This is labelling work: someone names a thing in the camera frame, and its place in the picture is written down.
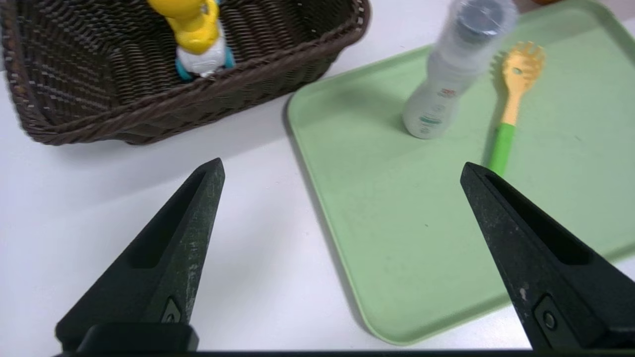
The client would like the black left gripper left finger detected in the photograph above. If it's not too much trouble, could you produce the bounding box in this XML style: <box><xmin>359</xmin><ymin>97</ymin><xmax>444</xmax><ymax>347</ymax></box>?
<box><xmin>55</xmin><ymin>158</ymin><xmax>226</xmax><ymax>353</ymax></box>

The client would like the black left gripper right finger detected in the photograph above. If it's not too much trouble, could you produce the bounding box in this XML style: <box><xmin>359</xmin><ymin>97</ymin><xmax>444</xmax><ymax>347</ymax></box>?
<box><xmin>460</xmin><ymin>162</ymin><xmax>635</xmax><ymax>351</ymax></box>

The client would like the yellow duck toy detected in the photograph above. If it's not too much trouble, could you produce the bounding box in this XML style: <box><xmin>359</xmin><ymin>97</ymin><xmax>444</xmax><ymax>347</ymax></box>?
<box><xmin>147</xmin><ymin>0</ymin><xmax>236</xmax><ymax>81</ymax></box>

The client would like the dark brown wicker basket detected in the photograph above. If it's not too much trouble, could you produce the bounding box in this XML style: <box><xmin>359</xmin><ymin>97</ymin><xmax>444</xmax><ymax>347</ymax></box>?
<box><xmin>0</xmin><ymin>0</ymin><xmax>372</xmax><ymax>146</ymax></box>

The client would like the light green plastic tray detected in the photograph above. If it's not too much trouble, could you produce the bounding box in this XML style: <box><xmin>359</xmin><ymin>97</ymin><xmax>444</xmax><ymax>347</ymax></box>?
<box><xmin>287</xmin><ymin>0</ymin><xmax>635</xmax><ymax>346</ymax></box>

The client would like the clear spray bottle silver cap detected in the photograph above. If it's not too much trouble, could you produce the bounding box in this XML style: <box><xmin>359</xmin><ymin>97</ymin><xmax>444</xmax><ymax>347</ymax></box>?
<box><xmin>402</xmin><ymin>0</ymin><xmax>519</xmax><ymax>140</ymax></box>

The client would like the yellow pasta spoon green handle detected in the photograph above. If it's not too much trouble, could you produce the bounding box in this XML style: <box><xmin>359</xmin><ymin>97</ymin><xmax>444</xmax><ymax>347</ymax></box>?
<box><xmin>488</xmin><ymin>42</ymin><xmax>546</xmax><ymax>177</ymax></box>

